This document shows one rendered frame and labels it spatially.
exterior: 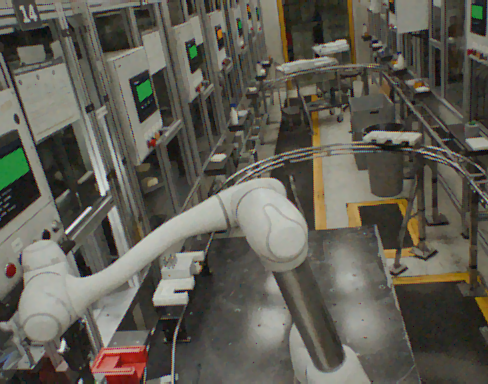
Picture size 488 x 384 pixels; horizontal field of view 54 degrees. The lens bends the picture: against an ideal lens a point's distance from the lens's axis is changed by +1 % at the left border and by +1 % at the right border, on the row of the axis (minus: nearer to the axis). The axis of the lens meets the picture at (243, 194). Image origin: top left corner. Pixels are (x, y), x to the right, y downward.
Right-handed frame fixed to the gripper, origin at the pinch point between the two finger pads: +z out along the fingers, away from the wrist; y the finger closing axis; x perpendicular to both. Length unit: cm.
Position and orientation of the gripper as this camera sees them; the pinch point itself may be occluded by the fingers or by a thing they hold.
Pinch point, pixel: (85, 372)
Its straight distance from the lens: 150.7
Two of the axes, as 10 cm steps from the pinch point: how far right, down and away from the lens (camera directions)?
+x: 9.8, -1.0, -1.8
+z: 1.6, 9.1, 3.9
